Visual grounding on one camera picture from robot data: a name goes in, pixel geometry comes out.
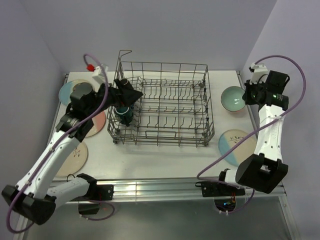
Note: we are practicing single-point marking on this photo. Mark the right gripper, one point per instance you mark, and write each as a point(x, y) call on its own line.
point(248, 100)

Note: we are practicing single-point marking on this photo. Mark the blue and cream plate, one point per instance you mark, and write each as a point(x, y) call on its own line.
point(67, 89)

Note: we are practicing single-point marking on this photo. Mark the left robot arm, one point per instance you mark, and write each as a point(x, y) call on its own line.
point(32, 197)

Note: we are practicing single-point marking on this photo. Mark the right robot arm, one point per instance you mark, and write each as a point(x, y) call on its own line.
point(264, 169)

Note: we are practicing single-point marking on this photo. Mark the pink and cream plate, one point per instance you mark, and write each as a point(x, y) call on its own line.
point(99, 122)

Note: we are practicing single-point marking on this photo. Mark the dark green mug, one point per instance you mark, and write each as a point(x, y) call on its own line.
point(125, 115)

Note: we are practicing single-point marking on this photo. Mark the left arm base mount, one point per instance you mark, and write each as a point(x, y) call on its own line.
point(104, 192)

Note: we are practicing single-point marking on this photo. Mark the light green bowl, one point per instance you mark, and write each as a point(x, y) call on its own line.
point(232, 99)

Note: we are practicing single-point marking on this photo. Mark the aluminium rail frame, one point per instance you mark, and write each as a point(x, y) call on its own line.
point(150, 172)

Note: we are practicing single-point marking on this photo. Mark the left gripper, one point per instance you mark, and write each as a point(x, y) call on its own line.
point(132, 95)

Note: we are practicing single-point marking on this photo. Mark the grey wire dish rack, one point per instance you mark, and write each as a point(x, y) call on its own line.
point(176, 106)

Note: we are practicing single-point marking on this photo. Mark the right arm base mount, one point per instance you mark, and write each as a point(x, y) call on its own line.
point(214, 189)

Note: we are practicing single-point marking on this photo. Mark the pink cream plate near edge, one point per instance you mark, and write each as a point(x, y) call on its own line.
point(75, 161)

